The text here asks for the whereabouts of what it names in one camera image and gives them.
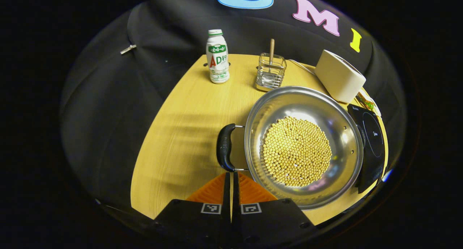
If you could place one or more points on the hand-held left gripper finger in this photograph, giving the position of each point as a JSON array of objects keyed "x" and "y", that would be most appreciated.
[
  {"x": 236, "y": 191},
  {"x": 227, "y": 191}
]

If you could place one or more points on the sandwich with lettuce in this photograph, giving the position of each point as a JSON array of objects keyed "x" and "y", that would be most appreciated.
[{"x": 369, "y": 105}]

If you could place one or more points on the black induction cooktop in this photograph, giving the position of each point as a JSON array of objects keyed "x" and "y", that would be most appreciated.
[{"x": 374, "y": 133}]

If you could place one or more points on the large layer of soybeans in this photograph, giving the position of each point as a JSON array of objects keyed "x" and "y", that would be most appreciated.
[{"x": 296, "y": 151}]

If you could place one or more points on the white drink bottle green label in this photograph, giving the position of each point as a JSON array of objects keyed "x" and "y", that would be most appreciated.
[{"x": 217, "y": 57}]

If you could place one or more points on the cream toaster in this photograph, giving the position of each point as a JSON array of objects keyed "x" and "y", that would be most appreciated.
[{"x": 338, "y": 77}]

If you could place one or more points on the black backdrop cloth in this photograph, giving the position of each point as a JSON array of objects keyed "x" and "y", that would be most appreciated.
[{"x": 108, "y": 115}]

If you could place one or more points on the silver clip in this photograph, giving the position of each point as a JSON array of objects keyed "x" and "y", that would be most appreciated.
[{"x": 128, "y": 49}]

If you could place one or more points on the wooden stick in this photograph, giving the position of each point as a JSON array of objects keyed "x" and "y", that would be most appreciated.
[{"x": 271, "y": 50}]

